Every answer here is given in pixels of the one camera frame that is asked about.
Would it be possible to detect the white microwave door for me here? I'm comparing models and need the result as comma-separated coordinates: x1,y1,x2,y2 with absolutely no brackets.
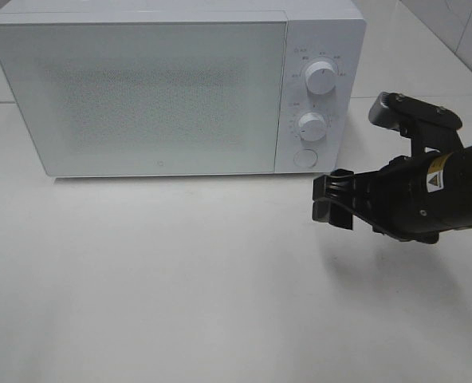
0,22,285,177

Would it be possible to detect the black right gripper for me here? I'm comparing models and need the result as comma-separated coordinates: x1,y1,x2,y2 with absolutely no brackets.
311,127,466,245

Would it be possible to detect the white microwave oven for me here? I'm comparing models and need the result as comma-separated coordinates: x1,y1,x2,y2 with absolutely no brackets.
0,1,366,177

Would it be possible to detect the upper white power knob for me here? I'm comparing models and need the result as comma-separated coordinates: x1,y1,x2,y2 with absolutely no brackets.
305,57,338,95

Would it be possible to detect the round door release button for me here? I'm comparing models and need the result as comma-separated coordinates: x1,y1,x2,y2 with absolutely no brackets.
293,149,318,168

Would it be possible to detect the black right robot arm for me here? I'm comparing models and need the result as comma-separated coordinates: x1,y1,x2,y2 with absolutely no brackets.
312,129,472,244

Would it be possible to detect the white timer knob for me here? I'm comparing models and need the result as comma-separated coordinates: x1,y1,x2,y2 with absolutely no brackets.
297,113,327,142

